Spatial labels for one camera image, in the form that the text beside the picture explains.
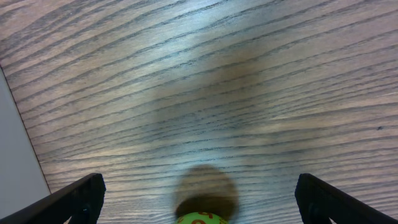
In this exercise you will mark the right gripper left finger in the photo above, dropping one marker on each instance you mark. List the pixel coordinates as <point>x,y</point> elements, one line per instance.
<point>79,202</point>

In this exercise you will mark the green numbered ball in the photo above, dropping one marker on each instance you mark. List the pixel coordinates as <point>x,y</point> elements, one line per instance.
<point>201,218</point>

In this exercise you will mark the white cardboard box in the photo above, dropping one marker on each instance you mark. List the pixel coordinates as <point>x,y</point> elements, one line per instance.
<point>22,179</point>

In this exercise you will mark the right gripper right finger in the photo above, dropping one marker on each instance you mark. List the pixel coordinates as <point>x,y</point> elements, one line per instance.
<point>322,203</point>

